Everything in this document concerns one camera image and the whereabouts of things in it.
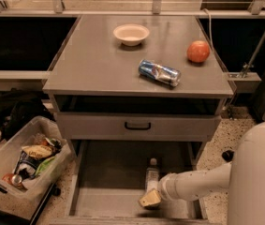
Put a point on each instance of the clear plastic water bottle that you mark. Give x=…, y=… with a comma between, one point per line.
x=152, y=175

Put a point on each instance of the clear plastic storage bin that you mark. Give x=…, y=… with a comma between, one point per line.
x=10, y=154

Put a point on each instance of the closed grey drawer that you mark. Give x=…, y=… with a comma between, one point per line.
x=111, y=126

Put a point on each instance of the black drawer handle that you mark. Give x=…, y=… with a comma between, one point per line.
x=137, y=126

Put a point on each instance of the open grey middle drawer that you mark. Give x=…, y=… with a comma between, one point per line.
x=109, y=180

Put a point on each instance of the black backpack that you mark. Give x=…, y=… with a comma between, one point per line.
x=17, y=108

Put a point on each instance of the white bowl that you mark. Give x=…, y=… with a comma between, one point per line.
x=131, y=34

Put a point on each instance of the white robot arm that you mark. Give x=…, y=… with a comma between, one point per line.
x=243, y=179

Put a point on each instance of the green snack bag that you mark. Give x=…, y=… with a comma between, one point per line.
x=44, y=165

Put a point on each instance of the blue white snack bag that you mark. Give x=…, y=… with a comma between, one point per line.
x=26, y=166

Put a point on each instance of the metal diagonal rod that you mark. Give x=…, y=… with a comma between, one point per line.
x=247, y=66

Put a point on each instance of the grey drawer cabinet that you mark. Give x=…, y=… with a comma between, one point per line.
x=97, y=73

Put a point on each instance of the red soda can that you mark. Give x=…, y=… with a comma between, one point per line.
x=12, y=179

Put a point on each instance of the yellow chip bag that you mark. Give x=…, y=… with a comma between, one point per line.
x=38, y=151

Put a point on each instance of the crushed blue soda can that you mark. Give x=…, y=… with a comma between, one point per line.
x=160, y=73

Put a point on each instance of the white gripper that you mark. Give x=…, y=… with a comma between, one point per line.
x=166, y=186

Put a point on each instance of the red apple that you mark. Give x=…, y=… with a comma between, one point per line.
x=198, y=51

